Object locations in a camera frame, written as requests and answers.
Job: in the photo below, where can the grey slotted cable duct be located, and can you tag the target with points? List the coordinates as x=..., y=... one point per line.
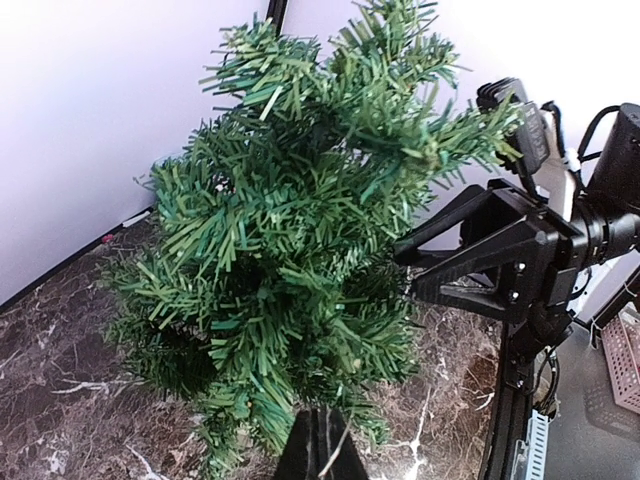
x=533, y=452

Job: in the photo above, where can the small green christmas tree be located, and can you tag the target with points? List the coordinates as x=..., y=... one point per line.
x=272, y=284

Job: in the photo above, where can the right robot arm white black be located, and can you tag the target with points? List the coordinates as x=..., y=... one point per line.
x=610, y=178

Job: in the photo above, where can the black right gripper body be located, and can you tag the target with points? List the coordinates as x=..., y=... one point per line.
x=560, y=250

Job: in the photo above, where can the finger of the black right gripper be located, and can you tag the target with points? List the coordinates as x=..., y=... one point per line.
x=485, y=291
x=498, y=225

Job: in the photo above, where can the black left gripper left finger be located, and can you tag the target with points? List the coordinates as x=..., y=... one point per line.
x=301, y=454

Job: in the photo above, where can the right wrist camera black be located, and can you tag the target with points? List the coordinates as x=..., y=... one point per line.
x=520, y=125

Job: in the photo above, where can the pink perforated basket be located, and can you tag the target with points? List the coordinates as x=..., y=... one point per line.
x=620, y=339

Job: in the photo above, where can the left black frame post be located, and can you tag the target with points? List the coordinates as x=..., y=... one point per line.
x=276, y=11

